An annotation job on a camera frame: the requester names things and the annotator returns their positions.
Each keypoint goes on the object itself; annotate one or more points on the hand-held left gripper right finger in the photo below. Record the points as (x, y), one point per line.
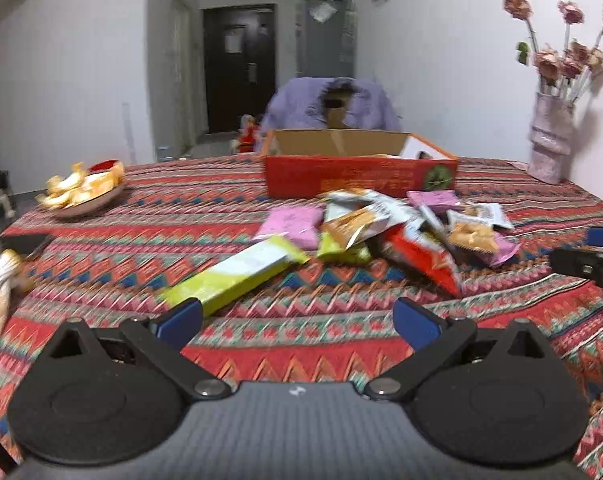
(415, 324)

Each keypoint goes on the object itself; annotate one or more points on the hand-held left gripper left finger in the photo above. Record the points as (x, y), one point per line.
(181, 320)

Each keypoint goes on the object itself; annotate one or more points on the lime green long snack packet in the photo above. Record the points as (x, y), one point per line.
(231, 275)

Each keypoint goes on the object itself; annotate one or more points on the red snack packet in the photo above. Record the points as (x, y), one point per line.
(426, 257)

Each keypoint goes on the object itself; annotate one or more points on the small green snack packet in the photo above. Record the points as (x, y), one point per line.
(339, 252)

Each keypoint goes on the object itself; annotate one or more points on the orange cracker snack packet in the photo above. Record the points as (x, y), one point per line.
(354, 222)

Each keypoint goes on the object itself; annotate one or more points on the small pink snack packet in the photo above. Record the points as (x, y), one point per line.
(434, 199)

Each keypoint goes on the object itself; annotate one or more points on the large pink snack packet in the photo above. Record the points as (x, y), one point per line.
(291, 225)

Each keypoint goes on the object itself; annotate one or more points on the red cardboard box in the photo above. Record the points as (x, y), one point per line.
(351, 177)

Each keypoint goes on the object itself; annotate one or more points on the patterned red tablecloth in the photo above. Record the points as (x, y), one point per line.
(281, 340)

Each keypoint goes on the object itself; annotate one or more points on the brown plate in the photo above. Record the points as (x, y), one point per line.
(94, 205)

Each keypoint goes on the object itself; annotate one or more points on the dried pink rose bouquet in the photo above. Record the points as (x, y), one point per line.
(551, 62)

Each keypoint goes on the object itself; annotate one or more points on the red plastic bag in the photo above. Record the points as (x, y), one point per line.
(247, 135)

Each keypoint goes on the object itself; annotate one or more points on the brown chair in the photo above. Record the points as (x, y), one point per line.
(337, 112)

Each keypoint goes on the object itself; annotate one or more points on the purple puffer jacket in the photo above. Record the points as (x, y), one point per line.
(291, 110)

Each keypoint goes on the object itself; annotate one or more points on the white framed glass door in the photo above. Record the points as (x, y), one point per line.
(181, 75)

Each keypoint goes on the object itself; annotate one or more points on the dark entrance door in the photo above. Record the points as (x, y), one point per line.
(239, 80)

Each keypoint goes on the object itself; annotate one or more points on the paper on door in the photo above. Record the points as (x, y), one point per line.
(231, 40)

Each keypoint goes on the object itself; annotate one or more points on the grey refrigerator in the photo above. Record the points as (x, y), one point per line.
(326, 45)

